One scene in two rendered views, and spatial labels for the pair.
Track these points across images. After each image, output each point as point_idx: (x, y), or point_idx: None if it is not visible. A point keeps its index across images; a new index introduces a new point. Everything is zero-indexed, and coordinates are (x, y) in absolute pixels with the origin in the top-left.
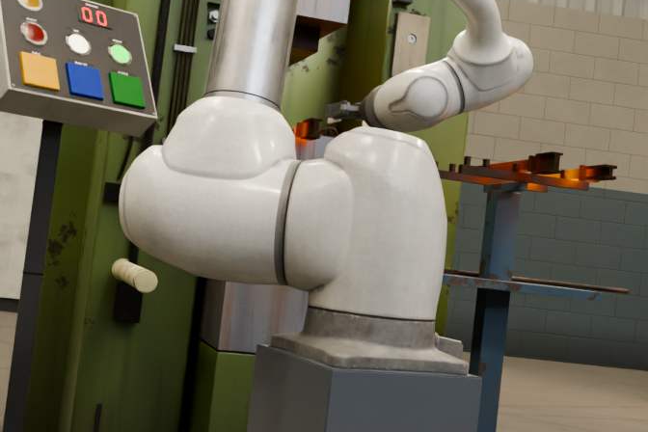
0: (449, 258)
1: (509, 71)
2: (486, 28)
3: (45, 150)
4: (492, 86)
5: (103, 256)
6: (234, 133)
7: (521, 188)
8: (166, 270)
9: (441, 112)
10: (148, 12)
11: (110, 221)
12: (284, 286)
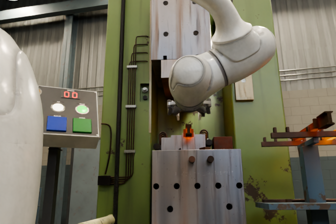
0: (291, 192)
1: (254, 44)
2: (223, 14)
3: (49, 163)
4: (243, 56)
5: (101, 214)
6: None
7: (314, 141)
8: (133, 218)
9: (201, 78)
10: (113, 93)
11: (103, 195)
12: (186, 221)
